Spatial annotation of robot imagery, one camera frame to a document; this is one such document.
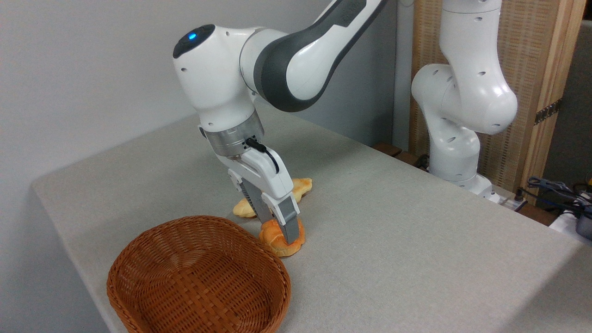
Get round golden bread roll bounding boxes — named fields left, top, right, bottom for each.
left=259, top=218, right=306, bottom=258

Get metal hinge bracket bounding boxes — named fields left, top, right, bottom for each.
left=534, top=98, right=563, bottom=126

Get long pale scored bread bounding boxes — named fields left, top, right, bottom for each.
left=233, top=178, right=313, bottom=218

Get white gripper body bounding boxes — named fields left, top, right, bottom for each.
left=216, top=149, right=295, bottom=204

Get wooden woven screen panel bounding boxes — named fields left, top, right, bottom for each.
left=409, top=0, right=587, bottom=205

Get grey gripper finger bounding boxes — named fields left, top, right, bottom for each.
left=270, top=194, right=301, bottom=245
left=228, top=169, right=277, bottom=226

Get brown woven wicker basket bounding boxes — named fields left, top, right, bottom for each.
left=106, top=215, right=292, bottom=333

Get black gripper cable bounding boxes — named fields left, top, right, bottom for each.
left=245, top=137, right=280, bottom=174

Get blue grey cable bundle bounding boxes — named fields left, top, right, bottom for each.
left=526, top=176, right=592, bottom=211

